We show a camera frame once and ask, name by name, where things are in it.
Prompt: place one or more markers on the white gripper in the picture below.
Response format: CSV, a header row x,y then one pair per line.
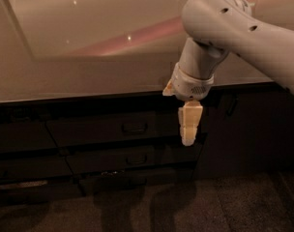
x,y
190,87

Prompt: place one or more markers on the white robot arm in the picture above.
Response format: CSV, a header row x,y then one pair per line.
x,y
215,29

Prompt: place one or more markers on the dark left top drawer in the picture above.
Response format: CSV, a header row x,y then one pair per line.
x,y
28,136

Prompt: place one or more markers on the dark left bottom drawer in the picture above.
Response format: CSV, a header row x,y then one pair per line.
x,y
37,192

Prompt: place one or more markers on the dark right cabinet door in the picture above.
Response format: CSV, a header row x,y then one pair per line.
x,y
246,130

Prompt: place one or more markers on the dark left middle drawer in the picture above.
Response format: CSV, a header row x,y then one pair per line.
x,y
33,168

